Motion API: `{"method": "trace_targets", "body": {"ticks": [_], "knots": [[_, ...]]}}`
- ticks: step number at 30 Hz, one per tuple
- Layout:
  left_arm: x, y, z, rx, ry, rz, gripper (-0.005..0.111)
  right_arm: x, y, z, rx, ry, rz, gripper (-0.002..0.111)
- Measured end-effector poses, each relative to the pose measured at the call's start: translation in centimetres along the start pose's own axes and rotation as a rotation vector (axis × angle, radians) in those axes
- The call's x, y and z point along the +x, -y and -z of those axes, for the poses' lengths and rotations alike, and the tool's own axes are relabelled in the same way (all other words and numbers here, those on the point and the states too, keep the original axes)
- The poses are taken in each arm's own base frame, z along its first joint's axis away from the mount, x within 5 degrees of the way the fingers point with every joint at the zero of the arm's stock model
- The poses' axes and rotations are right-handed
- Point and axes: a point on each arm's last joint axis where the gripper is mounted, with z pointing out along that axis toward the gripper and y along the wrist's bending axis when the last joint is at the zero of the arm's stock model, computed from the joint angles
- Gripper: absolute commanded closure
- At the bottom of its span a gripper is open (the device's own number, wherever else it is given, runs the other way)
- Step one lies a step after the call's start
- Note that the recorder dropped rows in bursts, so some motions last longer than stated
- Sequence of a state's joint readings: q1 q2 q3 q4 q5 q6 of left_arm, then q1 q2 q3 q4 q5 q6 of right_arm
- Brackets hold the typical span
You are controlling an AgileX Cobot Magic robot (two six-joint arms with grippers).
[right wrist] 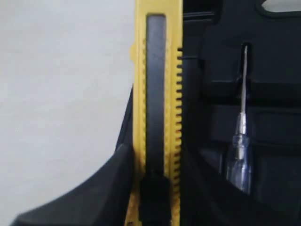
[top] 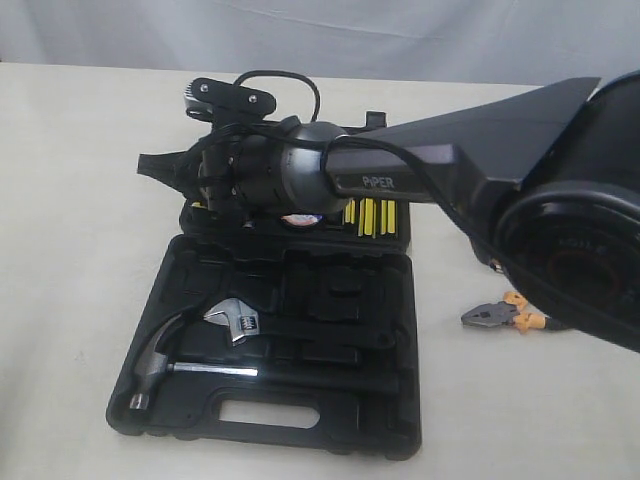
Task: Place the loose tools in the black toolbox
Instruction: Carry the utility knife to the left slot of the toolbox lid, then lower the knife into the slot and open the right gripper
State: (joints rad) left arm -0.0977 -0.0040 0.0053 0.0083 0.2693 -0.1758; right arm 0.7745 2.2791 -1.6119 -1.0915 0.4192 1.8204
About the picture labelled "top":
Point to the black electrical tape roll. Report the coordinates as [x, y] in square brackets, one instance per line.
[301, 221]

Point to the adjustable wrench black handle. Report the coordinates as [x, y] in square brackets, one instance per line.
[243, 322]

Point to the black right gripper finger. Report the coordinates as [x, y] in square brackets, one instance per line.
[175, 170]

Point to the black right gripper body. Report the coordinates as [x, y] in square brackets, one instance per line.
[236, 170]

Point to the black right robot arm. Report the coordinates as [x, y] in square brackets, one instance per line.
[545, 184]

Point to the steel claw hammer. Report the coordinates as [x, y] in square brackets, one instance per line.
[153, 365]

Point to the pliers orange black handles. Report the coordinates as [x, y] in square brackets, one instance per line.
[511, 311]

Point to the right yellow black screwdriver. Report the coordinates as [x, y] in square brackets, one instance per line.
[388, 221]

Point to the black plastic tool case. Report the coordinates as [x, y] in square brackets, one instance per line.
[328, 274]

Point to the left yellow black screwdriver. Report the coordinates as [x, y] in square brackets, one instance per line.
[349, 212]

